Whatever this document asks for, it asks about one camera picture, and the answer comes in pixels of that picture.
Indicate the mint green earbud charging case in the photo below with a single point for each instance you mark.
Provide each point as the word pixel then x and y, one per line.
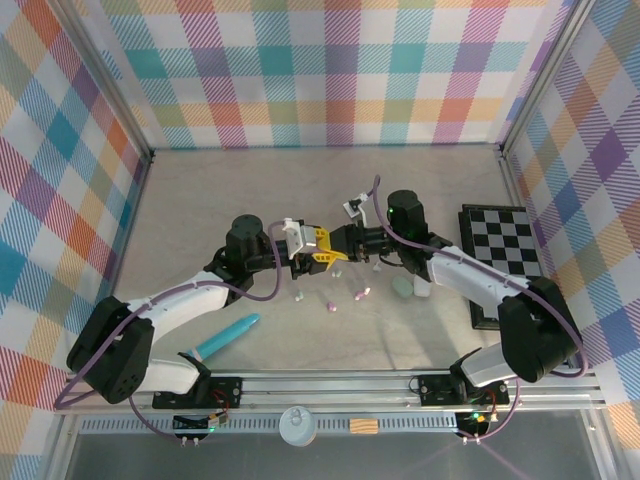
pixel 402 289

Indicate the white earbud charging case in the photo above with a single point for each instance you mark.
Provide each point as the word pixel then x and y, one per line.
pixel 421 289

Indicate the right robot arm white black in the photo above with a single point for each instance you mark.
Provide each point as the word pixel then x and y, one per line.
pixel 475 275

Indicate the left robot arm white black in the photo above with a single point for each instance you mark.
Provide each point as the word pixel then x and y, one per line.
pixel 175 300

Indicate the teal cylindrical tube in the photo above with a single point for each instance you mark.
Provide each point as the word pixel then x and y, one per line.
pixel 235 330

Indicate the black silver chessboard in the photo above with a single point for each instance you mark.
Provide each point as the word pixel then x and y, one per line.
pixel 505 240

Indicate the small wooden block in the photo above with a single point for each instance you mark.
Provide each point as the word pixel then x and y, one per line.
pixel 363 426

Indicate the white round plastic lid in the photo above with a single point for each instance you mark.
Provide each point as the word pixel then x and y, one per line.
pixel 297 427

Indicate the small electronics board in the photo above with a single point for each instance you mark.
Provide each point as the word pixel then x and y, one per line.
pixel 217 417
pixel 475 417

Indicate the aluminium side rail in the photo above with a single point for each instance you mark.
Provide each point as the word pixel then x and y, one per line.
pixel 512 185
pixel 136 200

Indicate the aluminium mounting rail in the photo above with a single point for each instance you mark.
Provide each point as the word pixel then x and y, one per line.
pixel 325 387

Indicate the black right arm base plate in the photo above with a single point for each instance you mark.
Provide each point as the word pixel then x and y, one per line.
pixel 435 387

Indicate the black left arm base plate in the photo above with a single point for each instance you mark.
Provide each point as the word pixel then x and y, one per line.
pixel 227 390

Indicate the aluminium frame post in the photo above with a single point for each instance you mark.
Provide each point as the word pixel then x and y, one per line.
pixel 543 75
pixel 107 75

